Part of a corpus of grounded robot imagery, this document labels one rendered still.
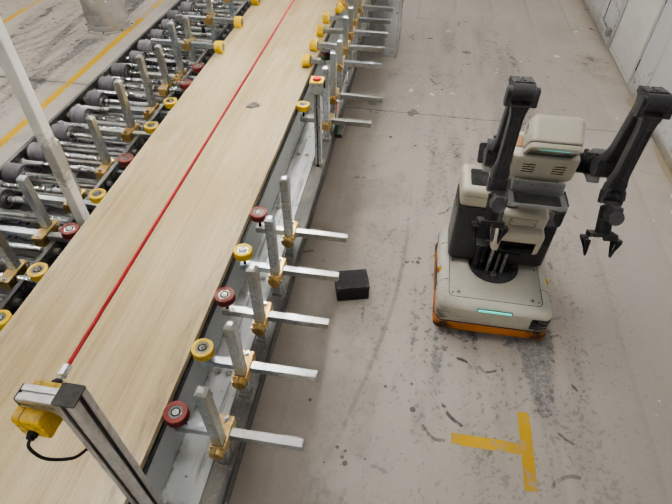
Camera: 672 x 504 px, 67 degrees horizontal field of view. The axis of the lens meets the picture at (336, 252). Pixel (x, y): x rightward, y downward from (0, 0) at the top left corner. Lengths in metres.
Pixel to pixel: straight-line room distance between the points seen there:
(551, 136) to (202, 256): 1.50
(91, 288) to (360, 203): 2.18
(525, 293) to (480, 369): 0.49
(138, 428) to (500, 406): 1.83
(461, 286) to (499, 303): 0.22
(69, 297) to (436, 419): 1.80
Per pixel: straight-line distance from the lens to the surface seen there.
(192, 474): 2.00
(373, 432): 2.69
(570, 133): 2.25
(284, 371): 1.87
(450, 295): 2.87
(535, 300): 2.99
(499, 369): 3.00
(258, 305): 1.93
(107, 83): 3.81
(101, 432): 1.01
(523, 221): 2.53
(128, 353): 1.97
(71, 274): 2.32
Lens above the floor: 2.43
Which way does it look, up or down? 45 degrees down
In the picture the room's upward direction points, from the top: 1 degrees clockwise
